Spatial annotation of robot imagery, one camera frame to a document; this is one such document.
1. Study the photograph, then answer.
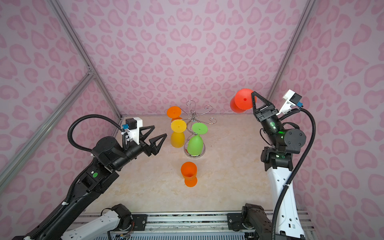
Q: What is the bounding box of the yellow plastic wine glass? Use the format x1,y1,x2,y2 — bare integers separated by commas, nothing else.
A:
171,120,187,148

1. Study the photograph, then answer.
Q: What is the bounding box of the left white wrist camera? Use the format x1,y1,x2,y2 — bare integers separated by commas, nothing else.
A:
122,117,143,145

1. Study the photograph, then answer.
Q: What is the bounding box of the dark orange wine glass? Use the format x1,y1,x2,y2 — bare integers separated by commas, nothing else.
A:
167,106,183,122

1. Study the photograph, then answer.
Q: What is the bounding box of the chrome wine glass rack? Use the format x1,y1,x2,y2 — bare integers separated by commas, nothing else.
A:
182,100,217,159

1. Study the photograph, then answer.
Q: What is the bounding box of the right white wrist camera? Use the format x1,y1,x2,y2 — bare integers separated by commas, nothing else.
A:
277,90,303,116

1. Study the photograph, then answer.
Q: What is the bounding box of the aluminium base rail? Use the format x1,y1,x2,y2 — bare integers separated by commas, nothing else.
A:
68,211,319,240

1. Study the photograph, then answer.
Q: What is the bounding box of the green plastic wine glass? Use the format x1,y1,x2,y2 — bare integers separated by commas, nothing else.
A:
187,123,208,157

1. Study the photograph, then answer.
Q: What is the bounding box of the orange plastic wine glass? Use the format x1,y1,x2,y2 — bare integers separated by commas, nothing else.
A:
181,162,198,188

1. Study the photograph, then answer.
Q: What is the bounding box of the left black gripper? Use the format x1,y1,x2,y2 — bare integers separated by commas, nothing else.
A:
112,124,166,173

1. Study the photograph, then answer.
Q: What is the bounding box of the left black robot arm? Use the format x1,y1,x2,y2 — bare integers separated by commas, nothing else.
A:
14,114,167,240

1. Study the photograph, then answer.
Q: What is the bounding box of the red plastic wine glass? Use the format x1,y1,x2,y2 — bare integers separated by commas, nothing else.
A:
230,89,254,114

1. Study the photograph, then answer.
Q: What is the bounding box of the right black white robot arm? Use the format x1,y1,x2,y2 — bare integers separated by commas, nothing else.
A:
228,89,316,240

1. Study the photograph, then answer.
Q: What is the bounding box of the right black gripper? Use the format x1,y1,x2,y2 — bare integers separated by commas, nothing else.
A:
250,95,287,151

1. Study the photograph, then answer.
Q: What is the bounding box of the aluminium frame corner profile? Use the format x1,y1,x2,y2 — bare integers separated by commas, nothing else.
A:
1,1,122,192

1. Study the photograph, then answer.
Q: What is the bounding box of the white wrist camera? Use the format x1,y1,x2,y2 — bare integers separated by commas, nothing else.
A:
277,90,303,116
122,117,143,145

